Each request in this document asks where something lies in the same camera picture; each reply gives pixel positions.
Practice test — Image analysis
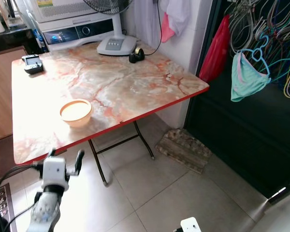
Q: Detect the white washing machine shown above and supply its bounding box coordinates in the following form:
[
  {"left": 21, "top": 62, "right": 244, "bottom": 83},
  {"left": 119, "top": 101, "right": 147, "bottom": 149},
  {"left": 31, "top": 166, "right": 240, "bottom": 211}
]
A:
[{"left": 35, "top": 0, "right": 129, "bottom": 47}]

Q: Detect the black tape dispenser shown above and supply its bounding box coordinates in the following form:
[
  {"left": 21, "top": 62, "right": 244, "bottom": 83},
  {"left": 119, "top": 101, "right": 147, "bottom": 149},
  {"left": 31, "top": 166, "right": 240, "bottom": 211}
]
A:
[{"left": 128, "top": 46, "right": 146, "bottom": 64}]

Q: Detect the cream plastic bowl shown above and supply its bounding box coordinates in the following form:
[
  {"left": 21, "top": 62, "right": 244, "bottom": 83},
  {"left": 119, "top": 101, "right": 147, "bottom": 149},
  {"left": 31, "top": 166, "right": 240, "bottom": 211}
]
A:
[{"left": 59, "top": 98, "right": 93, "bottom": 128}]

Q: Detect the wooden cabinet black top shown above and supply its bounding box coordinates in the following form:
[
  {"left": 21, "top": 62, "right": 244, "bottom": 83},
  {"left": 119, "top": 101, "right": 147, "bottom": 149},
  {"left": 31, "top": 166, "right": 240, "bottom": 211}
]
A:
[{"left": 0, "top": 28, "right": 37, "bottom": 144}]

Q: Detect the teal underwear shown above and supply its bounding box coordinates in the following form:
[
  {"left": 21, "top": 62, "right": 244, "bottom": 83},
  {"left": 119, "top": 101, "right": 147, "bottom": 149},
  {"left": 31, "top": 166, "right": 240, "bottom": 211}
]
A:
[{"left": 231, "top": 50, "right": 272, "bottom": 102}]

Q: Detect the bunch of coloured hangers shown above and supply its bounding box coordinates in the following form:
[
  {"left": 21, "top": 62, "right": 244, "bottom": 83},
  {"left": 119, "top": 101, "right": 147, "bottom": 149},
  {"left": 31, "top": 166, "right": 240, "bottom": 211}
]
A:
[{"left": 223, "top": 0, "right": 290, "bottom": 100}]

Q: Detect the blue clothes hanger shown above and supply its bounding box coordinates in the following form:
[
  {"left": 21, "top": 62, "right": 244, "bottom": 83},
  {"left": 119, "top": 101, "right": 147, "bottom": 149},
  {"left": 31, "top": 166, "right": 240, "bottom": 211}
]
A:
[{"left": 241, "top": 33, "right": 290, "bottom": 78}]

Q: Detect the black handheld controller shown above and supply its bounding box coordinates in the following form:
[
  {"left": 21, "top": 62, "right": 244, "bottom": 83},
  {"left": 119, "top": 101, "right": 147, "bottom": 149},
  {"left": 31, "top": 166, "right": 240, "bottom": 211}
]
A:
[{"left": 21, "top": 54, "right": 45, "bottom": 75}]

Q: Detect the dark patterned floor rug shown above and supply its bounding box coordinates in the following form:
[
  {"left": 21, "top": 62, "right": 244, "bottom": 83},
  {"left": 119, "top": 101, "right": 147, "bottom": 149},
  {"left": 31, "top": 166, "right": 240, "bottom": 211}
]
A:
[{"left": 0, "top": 182, "right": 21, "bottom": 232}]

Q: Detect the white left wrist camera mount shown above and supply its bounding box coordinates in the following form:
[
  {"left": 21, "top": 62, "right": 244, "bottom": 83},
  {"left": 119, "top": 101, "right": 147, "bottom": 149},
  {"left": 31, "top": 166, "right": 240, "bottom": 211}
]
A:
[{"left": 41, "top": 157, "right": 70, "bottom": 195}]

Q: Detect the red hanging bag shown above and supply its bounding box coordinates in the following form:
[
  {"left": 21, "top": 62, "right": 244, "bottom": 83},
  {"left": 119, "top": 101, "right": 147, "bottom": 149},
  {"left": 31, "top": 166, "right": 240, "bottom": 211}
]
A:
[{"left": 198, "top": 14, "right": 232, "bottom": 83}]

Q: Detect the pink hanging cloth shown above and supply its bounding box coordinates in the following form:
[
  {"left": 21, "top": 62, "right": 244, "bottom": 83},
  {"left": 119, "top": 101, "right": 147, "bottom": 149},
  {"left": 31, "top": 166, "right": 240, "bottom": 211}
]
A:
[{"left": 160, "top": 12, "right": 176, "bottom": 43}]

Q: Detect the black glossy door panel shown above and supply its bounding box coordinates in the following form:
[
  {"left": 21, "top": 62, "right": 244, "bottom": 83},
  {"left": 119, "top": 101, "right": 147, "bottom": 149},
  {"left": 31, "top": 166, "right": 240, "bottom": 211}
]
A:
[{"left": 183, "top": 0, "right": 290, "bottom": 200}]

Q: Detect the white hanging cloth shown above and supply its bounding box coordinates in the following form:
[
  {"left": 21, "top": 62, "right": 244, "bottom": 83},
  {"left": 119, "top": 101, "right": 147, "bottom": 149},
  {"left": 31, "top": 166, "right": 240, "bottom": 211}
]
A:
[{"left": 157, "top": 0, "right": 192, "bottom": 43}]

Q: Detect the white desk fan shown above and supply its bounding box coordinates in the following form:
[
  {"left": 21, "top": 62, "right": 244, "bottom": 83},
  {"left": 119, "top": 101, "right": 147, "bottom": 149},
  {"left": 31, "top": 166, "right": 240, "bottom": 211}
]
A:
[{"left": 83, "top": 0, "right": 138, "bottom": 56}]

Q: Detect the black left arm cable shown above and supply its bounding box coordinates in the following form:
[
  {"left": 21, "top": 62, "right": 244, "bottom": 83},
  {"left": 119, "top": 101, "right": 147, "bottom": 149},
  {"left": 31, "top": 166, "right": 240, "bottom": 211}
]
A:
[{"left": 0, "top": 162, "right": 44, "bottom": 232}]

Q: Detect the marble top folding table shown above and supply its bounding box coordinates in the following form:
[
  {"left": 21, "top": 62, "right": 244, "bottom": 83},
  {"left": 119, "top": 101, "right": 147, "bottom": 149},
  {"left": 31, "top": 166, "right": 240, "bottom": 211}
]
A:
[{"left": 12, "top": 41, "right": 210, "bottom": 187}]

